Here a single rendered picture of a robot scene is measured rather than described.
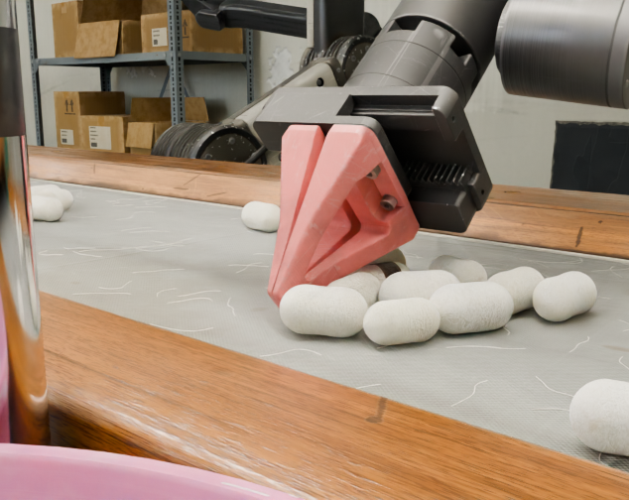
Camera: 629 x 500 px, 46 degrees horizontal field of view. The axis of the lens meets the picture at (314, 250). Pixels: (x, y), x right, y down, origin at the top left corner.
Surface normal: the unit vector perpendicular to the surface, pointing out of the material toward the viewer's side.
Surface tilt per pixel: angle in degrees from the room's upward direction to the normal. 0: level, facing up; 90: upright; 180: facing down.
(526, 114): 90
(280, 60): 90
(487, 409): 0
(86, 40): 77
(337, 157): 63
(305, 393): 0
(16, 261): 90
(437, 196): 42
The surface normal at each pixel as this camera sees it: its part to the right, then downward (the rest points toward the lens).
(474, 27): 0.57, -0.11
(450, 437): 0.00, -0.98
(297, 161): -0.56, -0.30
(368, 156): 0.56, 0.40
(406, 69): 0.07, -0.46
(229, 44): 0.74, 0.14
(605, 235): -0.45, -0.58
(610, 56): -0.55, 0.34
